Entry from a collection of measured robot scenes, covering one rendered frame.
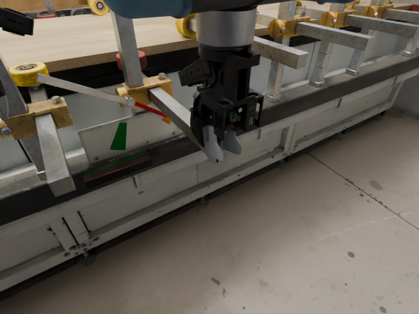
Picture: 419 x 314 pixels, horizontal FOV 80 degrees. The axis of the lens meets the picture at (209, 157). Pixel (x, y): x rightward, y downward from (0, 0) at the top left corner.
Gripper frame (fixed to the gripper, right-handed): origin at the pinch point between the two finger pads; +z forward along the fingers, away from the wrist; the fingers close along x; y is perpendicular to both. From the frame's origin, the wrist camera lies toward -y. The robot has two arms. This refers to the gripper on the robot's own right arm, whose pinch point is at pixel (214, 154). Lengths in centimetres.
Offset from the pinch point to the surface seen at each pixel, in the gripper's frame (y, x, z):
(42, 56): -56, -21, -7
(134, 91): -27.3, -5.1, -3.7
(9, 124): -27.3, -31.1, -2.9
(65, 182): -4.1, -24.5, -2.3
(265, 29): -50, 57, -7
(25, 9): -613, -19, 47
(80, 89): -22.8, -16.8, -8.5
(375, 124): -49, 198, 83
